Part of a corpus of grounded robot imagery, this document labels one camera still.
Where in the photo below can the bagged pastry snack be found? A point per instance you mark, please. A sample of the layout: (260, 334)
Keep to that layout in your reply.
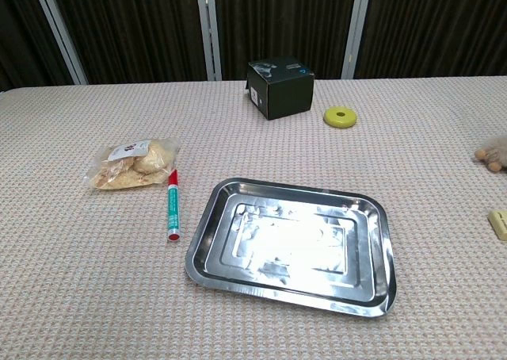
(132, 165)

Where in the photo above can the stainless steel rectangular tray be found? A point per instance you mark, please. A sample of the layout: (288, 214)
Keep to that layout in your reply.
(291, 249)

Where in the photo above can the black cardboard box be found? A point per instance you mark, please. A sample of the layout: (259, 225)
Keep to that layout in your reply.
(283, 92)

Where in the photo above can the red and green marker pen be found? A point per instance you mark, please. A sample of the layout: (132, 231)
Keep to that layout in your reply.
(173, 205)

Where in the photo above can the checkered beige tablecloth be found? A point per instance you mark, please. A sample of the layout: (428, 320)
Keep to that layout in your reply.
(119, 276)

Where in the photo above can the fluffy beige plush toy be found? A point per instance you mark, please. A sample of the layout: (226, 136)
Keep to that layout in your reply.
(494, 152)

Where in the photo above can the pale yellow plastic block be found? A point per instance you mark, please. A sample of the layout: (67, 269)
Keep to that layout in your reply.
(499, 223)

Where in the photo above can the grey metal partition post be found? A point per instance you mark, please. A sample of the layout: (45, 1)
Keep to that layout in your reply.
(59, 29)
(209, 27)
(356, 29)

